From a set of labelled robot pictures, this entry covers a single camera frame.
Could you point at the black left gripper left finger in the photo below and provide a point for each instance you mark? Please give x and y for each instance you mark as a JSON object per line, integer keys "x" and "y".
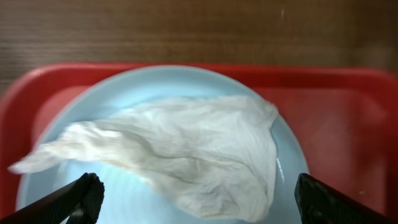
{"x": 78, "y": 202}

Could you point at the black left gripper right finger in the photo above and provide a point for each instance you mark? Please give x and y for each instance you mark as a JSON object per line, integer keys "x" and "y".
{"x": 318, "y": 203}

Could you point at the white paper napkin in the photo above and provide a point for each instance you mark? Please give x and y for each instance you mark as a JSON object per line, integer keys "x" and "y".
{"x": 213, "y": 158}

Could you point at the red plastic tray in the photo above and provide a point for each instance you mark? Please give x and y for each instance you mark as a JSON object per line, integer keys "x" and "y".
{"x": 345, "y": 120}

